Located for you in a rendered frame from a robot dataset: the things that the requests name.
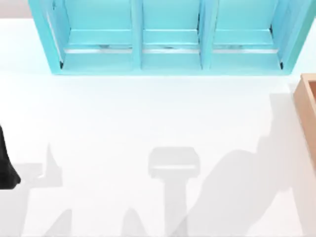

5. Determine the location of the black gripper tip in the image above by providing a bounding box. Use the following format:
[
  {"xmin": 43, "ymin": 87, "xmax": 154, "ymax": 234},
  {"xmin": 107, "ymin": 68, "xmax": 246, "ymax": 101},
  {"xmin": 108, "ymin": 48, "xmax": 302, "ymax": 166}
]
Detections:
[{"xmin": 0, "ymin": 125, "xmax": 21, "ymax": 191}]

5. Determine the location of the light blue rack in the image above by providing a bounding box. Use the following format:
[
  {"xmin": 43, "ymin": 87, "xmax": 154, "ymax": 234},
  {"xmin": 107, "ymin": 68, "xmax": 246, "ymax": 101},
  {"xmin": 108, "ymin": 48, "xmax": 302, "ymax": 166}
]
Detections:
[{"xmin": 27, "ymin": 0, "xmax": 316, "ymax": 76}]

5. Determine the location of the salmon-coloured shallow box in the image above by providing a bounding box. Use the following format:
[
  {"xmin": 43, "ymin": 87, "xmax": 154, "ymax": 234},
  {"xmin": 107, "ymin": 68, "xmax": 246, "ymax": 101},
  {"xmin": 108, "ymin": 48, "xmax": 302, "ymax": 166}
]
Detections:
[{"xmin": 293, "ymin": 73, "xmax": 316, "ymax": 164}]

